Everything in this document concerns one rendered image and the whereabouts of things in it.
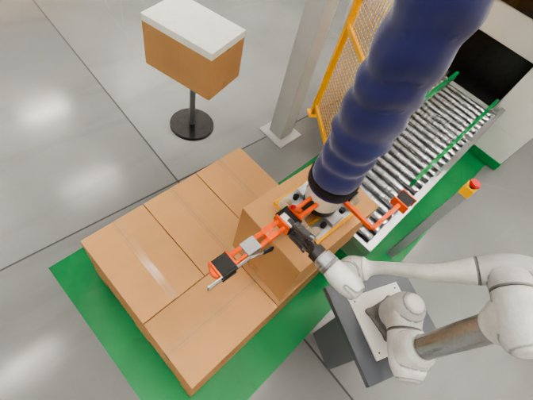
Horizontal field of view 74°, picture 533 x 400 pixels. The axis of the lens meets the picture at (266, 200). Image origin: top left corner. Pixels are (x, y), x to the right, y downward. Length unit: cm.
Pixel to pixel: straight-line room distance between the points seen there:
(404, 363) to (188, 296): 110
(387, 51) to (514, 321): 86
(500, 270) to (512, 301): 11
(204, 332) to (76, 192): 161
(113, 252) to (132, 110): 175
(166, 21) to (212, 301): 186
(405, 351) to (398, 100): 105
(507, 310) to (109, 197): 258
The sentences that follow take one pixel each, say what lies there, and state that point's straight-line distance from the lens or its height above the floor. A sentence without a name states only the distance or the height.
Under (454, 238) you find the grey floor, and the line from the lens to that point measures 361.
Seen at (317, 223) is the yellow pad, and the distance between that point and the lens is 168.
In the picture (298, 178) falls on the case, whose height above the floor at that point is 106.
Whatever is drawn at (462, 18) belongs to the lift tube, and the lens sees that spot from 104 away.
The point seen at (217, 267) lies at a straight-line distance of 134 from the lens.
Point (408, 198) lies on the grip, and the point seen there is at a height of 122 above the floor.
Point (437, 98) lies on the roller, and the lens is 386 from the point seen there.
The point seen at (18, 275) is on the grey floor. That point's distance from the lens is 286.
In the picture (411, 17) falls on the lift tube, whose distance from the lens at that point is 104.
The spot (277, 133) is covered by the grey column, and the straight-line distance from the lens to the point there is 343.
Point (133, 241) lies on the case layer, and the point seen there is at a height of 54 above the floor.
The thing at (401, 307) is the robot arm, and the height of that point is 101.
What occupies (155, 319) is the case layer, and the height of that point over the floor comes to 54.
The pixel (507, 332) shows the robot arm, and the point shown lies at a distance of 132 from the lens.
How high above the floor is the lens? 247
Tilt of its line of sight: 56 degrees down
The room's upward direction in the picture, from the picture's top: 20 degrees clockwise
